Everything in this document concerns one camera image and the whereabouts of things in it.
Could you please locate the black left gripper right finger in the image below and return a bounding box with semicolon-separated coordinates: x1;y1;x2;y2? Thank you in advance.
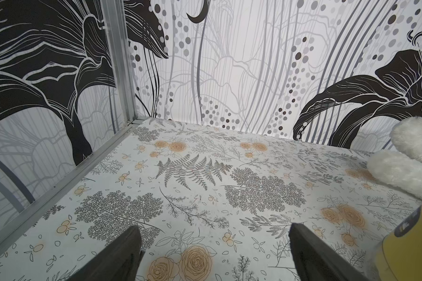
289;223;367;281

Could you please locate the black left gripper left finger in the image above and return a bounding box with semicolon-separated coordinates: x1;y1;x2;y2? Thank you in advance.
69;226;145;281

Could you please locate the yellow metal cup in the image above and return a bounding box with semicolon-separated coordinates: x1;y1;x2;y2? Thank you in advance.
374;205;422;281

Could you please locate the white plush bunny toy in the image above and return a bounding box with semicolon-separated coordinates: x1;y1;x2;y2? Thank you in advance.
367;117;422;200

